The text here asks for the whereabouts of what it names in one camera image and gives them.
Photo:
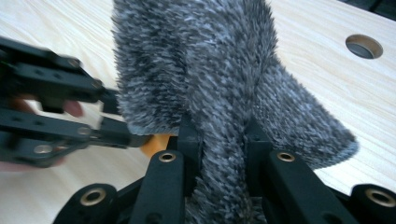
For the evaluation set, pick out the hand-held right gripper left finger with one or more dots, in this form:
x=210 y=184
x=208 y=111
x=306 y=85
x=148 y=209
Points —
x=190 y=146

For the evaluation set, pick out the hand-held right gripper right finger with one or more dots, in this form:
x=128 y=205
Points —
x=258 y=146

